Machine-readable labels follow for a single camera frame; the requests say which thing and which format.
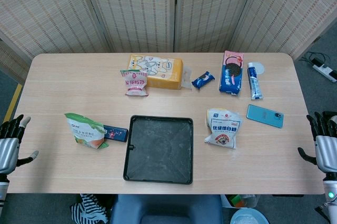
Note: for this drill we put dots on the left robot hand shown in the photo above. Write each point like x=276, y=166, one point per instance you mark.
x=8, y=150

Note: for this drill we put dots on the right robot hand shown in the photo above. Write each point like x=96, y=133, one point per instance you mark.
x=326, y=153

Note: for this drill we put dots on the green corn starch bag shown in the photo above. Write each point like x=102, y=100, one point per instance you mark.
x=83, y=131

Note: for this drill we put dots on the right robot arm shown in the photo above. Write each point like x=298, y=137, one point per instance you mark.
x=330, y=195

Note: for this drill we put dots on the white castor sugar bag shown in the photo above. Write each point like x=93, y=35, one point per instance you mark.
x=223, y=129

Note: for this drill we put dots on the pink snack packet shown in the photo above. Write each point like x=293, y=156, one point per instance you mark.
x=135, y=84

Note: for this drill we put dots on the black square plastic tray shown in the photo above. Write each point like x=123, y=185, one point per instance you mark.
x=159, y=150

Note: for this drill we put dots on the light blue smartphone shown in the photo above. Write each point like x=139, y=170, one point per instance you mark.
x=264, y=116

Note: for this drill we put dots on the white power strip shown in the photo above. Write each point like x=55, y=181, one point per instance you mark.
x=325, y=69

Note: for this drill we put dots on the black white striped cloth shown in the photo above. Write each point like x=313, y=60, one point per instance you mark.
x=87, y=210

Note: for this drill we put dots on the white blue toothpaste tube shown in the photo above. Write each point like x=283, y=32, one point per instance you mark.
x=255, y=81

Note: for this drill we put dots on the light blue bowl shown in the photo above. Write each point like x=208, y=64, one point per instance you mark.
x=248, y=217

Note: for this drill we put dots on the colourful cube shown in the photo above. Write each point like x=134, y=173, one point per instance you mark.
x=235, y=200

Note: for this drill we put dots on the white round disc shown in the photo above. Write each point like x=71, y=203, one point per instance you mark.
x=261, y=68

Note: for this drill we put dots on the dark blue rectangular box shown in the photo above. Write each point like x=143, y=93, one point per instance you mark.
x=117, y=133

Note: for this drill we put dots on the pink blue cookie box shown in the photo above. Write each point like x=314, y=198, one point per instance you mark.
x=231, y=76

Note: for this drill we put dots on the small blue cookie pack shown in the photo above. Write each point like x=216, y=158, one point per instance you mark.
x=202, y=79

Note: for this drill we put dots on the blue padded chair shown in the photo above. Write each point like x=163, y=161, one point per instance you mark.
x=166, y=208

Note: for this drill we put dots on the yellow tissue pack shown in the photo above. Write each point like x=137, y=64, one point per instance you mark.
x=163, y=73

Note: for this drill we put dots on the woven folding screen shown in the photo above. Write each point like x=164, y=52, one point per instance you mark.
x=131, y=10

